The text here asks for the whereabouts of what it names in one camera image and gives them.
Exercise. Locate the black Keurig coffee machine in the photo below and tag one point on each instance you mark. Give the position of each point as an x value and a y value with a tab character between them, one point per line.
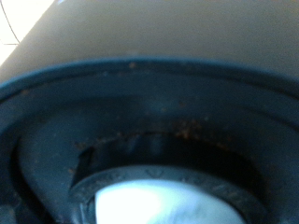
155	109

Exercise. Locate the coffee pod orange rim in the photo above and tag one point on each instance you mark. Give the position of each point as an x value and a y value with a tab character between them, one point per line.
162	202

